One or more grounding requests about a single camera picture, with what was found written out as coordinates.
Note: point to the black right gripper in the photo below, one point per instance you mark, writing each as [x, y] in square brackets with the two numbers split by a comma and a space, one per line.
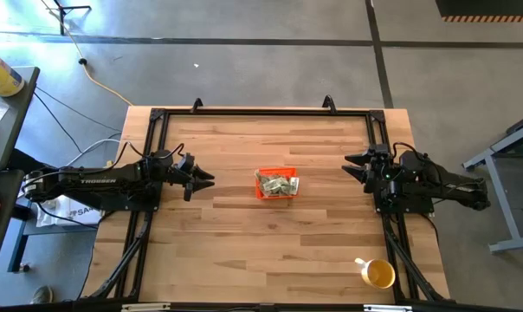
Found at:
[380, 173]

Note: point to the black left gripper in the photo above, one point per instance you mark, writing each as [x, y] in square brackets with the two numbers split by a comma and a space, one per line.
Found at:
[184, 167]

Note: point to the white green Stevia packet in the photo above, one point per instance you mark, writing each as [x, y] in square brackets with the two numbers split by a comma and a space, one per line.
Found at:
[283, 188]
[260, 175]
[280, 177]
[294, 185]

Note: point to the dollar bills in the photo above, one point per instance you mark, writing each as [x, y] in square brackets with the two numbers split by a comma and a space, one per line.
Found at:
[271, 186]

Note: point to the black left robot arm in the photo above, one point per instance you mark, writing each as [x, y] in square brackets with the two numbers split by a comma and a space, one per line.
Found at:
[97, 182]

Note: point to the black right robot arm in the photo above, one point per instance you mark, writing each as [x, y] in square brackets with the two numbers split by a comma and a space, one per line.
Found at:
[452, 186]

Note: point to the orange plastic mesh basket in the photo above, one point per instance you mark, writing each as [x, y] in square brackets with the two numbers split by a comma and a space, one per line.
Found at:
[258, 195]

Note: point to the white printed plastic bag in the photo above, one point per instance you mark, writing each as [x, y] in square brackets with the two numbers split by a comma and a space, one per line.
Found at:
[77, 215]

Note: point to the black desk support beam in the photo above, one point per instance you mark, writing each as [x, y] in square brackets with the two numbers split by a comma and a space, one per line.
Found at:
[21, 158]

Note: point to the person's shoe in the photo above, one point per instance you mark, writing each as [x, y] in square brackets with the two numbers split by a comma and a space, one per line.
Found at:
[42, 294]

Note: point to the low table blue legs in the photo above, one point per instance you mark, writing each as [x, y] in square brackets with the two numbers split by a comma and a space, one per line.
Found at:
[17, 249]

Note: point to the grey desk top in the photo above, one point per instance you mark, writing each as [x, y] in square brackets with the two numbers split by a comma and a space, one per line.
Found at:
[6, 130]

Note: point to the black mat hazard stripes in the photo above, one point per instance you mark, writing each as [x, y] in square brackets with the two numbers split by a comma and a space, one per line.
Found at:
[486, 8]

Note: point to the dark grey desk panel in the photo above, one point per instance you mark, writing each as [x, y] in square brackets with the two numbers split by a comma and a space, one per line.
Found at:
[4, 242]

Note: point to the black tripod stand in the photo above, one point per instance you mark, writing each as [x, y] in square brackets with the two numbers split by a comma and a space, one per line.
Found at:
[62, 17]

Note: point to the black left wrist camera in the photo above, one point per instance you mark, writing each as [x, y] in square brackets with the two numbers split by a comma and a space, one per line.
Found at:
[161, 157]

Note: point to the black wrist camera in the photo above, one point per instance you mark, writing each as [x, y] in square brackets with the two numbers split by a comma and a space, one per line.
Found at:
[161, 157]
[412, 161]

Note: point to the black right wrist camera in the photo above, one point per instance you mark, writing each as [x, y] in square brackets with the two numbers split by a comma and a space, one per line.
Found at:
[412, 161]

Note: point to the black frame hook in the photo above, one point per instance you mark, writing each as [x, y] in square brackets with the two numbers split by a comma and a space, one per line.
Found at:
[196, 105]
[329, 104]

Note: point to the silver edge bracket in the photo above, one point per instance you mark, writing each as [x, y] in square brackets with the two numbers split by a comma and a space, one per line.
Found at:
[387, 308]
[145, 308]

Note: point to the grey metal table frame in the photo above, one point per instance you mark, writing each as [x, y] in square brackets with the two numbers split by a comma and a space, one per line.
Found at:
[517, 243]

